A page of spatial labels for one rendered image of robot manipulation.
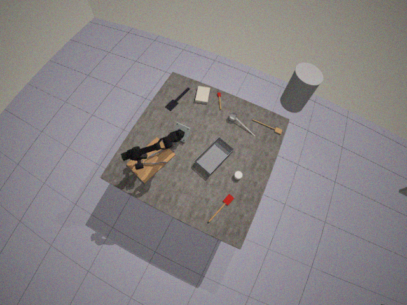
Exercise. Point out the grey long-handled saucepan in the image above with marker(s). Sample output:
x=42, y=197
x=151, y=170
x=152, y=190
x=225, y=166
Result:
x=233, y=117

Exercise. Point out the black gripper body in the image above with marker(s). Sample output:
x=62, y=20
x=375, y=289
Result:
x=139, y=165

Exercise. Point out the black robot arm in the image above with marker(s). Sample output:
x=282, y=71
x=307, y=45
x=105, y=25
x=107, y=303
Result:
x=135, y=153

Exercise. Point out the light brown wooden board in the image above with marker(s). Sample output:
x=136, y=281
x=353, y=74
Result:
x=149, y=170

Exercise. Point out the grey roasting tin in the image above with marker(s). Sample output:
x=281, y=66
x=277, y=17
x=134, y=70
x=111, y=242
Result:
x=214, y=156

